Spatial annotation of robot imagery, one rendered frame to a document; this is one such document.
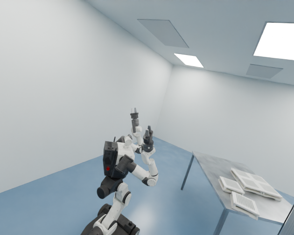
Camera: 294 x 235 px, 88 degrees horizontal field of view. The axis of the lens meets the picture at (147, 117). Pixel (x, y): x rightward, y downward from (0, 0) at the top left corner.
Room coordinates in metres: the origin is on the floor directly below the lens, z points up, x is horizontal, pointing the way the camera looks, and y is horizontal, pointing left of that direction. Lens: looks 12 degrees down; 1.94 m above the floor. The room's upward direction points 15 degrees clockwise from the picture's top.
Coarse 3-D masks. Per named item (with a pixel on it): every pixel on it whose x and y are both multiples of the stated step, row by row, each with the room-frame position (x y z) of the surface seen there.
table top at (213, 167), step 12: (204, 156) 2.79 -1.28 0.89; (204, 168) 2.26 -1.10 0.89; (216, 168) 2.38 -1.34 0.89; (228, 168) 2.51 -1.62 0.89; (240, 168) 2.66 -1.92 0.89; (216, 180) 1.97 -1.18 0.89; (216, 192) 1.70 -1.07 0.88; (228, 204) 1.51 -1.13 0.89; (264, 204) 1.70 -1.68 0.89; (276, 204) 1.77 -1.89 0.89; (288, 204) 1.84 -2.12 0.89; (264, 216) 1.47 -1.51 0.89; (276, 216) 1.52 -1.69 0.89
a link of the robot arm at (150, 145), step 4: (152, 132) 1.14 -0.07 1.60; (144, 136) 1.09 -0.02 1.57; (152, 136) 1.15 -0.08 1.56; (144, 140) 1.07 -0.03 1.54; (148, 140) 1.07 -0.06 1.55; (152, 140) 1.16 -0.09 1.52; (144, 144) 1.12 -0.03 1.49; (148, 144) 1.11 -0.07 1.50; (152, 144) 1.12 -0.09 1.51; (144, 148) 1.13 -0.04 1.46; (148, 148) 1.11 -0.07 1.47
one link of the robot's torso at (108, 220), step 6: (114, 198) 1.61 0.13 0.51; (126, 198) 1.54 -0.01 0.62; (114, 204) 1.56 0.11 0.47; (120, 204) 1.55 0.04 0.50; (126, 204) 1.55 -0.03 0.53; (114, 210) 1.51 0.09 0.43; (120, 210) 1.53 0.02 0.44; (108, 216) 1.48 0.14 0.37; (114, 216) 1.47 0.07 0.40; (102, 222) 1.43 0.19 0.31; (108, 222) 1.43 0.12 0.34; (114, 222) 1.45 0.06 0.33; (108, 228) 1.39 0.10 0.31
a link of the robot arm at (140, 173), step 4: (136, 168) 1.18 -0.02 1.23; (140, 168) 1.21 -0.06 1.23; (132, 172) 1.17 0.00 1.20; (136, 172) 1.17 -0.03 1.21; (140, 172) 1.18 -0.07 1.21; (144, 172) 1.20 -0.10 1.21; (148, 172) 1.25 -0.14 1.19; (136, 176) 1.18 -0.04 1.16; (140, 176) 1.17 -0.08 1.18; (144, 176) 1.18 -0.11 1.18; (148, 176) 1.19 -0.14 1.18; (144, 180) 1.17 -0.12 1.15; (148, 180) 1.15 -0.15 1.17; (152, 180) 1.15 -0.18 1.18; (148, 184) 1.16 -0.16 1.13; (152, 184) 1.15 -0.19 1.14
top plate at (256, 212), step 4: (232, 192) 1.66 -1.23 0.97; (232, 196) 1.58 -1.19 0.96; (244, 196) 1.63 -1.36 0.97; (236, 200) 1.51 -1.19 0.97; (252, 200) 1.59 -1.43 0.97; (236, 204) 1.46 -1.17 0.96; (240, 204) 1.46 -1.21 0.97; (244, 208) 1.43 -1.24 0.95; (248, 208) 1.43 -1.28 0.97; (256, 208) 1.46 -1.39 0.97; (252, 212) 1.40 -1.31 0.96; (256, 212) 1.40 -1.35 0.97
